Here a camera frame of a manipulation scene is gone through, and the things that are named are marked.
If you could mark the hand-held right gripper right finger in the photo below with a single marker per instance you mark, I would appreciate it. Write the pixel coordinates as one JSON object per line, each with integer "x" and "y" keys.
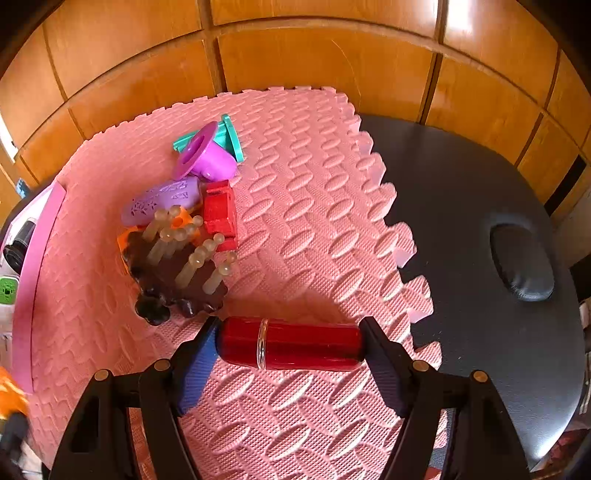
{"x": 388, "y": 369}

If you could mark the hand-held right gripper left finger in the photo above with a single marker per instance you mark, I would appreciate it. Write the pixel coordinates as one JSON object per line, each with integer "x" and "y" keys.
{"x": 198, "y": 369}

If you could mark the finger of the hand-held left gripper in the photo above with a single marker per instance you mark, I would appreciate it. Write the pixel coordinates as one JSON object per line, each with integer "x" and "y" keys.
{"x": 13, "y": 436}

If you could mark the brown gear-shaped peg board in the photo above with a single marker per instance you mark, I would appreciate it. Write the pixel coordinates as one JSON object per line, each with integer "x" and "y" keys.
{"x": 171, "y": 281}

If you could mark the red metallic cylinder tube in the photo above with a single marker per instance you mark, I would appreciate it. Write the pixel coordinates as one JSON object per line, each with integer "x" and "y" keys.
{"x": 295, "y": 344}

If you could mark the cluster of translucent pegs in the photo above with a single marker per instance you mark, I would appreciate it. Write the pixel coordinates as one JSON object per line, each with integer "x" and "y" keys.
{"x": 194, "y": 265}

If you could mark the orange linked cube blocks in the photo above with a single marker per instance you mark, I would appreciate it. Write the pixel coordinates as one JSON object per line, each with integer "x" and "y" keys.
{"x": 183, "y": 216}

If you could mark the pink box white inside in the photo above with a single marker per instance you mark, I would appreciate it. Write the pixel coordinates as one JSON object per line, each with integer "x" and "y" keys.
{"x": 34, "y": 277}

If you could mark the purple plastic cup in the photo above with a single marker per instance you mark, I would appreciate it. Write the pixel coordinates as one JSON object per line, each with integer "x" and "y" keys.
{"x": 212, "y": 161}

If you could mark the teal plastic toy piece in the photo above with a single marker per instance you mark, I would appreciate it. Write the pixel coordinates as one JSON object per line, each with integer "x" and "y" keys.
{"x": 233, "y": 138}

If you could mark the white bottle green label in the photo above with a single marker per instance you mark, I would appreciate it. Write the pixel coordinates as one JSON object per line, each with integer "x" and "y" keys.
{"x": 7, "y": 288}

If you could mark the red toy block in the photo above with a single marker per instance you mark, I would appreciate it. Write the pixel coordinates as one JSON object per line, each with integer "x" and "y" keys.
{"x": 219, "y": 212}

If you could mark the black oval cushion plug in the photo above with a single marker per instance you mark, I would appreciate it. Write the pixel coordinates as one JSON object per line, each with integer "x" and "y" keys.
{"x": 521, "y": 263}

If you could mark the lavender oval toy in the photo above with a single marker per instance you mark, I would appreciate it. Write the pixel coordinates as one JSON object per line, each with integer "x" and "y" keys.
{"x": 161, "y": 196}

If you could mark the pink foam puzzle mat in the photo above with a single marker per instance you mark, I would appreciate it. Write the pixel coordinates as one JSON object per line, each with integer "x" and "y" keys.
{"x": 300, "y": 207}

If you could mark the black capped bottle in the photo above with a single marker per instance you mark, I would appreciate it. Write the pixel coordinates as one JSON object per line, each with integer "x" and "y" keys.
{"x": 25, "y": 230}

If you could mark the wooden panelled cabinet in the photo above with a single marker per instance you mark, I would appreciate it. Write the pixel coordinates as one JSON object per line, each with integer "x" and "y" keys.
{"x": 323, "y": 55}

